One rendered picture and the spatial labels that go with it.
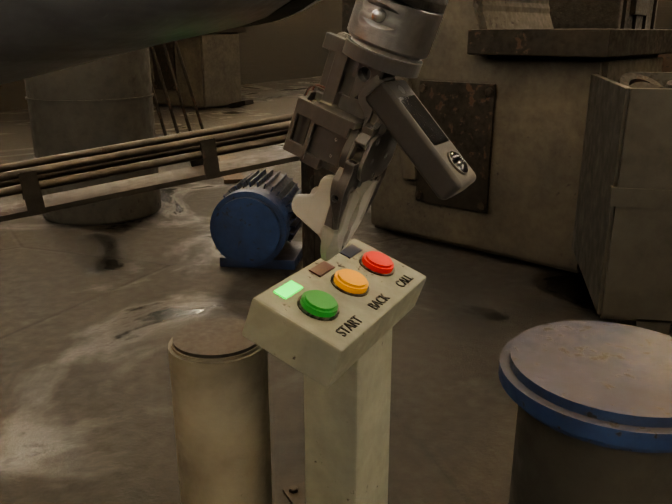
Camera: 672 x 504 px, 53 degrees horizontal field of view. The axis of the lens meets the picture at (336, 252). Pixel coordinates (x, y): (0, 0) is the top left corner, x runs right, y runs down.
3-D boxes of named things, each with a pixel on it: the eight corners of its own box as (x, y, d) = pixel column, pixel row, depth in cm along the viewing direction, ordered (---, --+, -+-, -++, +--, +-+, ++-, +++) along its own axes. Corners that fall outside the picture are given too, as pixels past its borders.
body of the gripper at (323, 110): (318, 144, 70) (355, 28, 65) (390, 180, 67) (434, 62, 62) (278, 156, 63) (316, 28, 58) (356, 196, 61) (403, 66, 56)
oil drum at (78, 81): (14, 217, 338) (-14, 28, 310) (104, 193, 388) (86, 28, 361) (103, 232, 312) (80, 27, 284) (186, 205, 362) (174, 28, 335)
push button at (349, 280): (324, 287, 76) (329, 274, 76) (341, 276, 80) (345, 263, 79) (354, 304, 75) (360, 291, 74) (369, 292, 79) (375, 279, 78)
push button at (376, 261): (354, 267, 83) (358, 255, 82) (367, 258, 86) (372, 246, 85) (382, 283, 82) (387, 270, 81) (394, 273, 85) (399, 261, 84)
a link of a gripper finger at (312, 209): (288, 238, 70) (314, 157, 66) (336, 264, 68) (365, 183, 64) (272, 246, 68) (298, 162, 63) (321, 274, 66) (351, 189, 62)
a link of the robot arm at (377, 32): (454, 15, 60) (422, 14, 53) (435, 66, 62) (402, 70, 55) (382, -13, 62) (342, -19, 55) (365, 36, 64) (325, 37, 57)
